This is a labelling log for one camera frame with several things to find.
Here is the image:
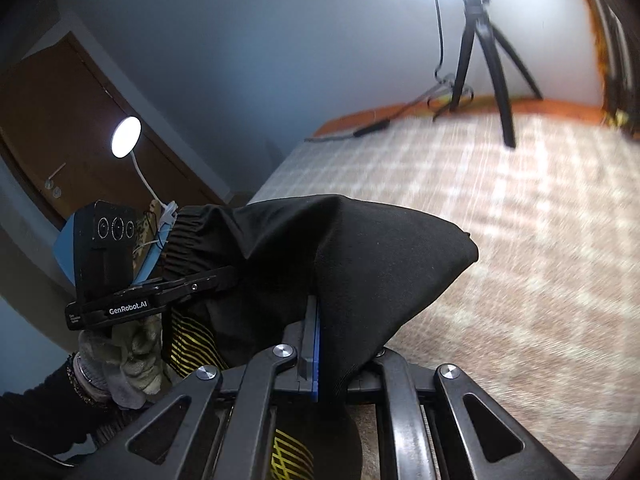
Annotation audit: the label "orange wooden bed frame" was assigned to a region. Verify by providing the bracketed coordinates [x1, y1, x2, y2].
[311, 96, 609, 139]

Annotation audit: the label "brown wooden door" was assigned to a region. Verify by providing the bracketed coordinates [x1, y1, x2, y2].
[1, 34, 222, 228]

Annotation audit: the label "black pants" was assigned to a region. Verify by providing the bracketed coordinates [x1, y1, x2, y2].
[162, 195, 478, 399]

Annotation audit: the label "beige checkered bed cover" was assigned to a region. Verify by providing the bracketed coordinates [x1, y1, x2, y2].
[249, 112, 640, 480]

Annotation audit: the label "gloved left hand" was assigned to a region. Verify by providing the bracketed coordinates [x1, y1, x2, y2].
[73, 315, 168, 410]

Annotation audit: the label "left forearm black sleeve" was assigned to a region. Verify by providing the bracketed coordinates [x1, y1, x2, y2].
[1, 352, 150, 479]

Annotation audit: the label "black camera tripod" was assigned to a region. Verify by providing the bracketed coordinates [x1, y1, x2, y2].
[447, 0, 544, 148]

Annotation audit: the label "black yellow striped shirt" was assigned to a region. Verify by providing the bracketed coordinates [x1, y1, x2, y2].
[164, 311, 314, 479]

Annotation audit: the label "white round desk lamp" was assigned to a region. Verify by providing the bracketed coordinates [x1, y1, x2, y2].
[111, 116, 177, 218]

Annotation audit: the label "blue chair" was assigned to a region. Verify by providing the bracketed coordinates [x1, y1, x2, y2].
[53, 216, 169, 284]

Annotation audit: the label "black cable with inline box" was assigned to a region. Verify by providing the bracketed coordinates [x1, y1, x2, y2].
[305, 0, 476, 142]

